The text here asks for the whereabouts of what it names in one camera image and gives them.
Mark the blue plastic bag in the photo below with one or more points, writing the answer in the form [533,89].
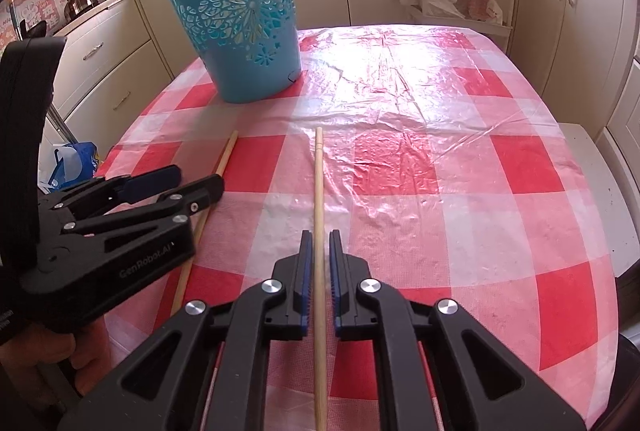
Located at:
[75,161]

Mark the cream tall cabinet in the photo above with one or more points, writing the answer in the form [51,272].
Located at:
[590,36]

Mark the black wok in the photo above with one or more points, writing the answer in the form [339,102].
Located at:
[35,28]

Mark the blue perforated plastic basket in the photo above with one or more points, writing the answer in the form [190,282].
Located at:
[235,71]

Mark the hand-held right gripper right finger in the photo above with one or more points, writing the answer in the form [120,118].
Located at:
[335,286]

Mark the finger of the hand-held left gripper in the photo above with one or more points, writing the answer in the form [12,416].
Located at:
[200,193]
[160,175]

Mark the wooden chopstick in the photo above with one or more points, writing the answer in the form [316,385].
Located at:
[227,151]
[318,191]

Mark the person's left hand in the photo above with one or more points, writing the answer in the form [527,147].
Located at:
[50,351]

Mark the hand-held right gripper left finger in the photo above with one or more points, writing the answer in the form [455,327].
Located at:
[307,281]

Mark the red white checkered tablecloth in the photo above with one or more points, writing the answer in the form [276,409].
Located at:
[450,161]

